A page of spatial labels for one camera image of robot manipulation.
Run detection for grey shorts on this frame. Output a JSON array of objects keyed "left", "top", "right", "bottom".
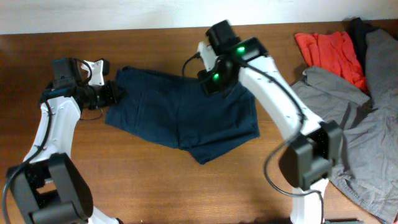
[{"left": 292, "top": 29, "right": 397, "bottom": 223}]

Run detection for navy blue shorts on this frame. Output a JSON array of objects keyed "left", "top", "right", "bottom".
[{"left": 105, "top": 67, "right": 260, "bottom": 164}]

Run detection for black garment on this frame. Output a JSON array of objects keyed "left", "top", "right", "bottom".
[{"left": 347, "top": 17, "right": 379, "bottom": 68}]

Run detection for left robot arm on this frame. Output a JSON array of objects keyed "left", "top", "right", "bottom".
[{"left": 2, "top": 58, "right": 122, "bottom": 224}]

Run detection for red orange garment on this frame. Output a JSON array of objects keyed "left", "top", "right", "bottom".
[{"left": 295, "top": 31, "right": 368, "bottom": 93}]

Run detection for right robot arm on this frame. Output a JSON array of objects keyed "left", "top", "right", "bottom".
[{"left": 197, "top": 20, "right": 343, "bottom": 223}]

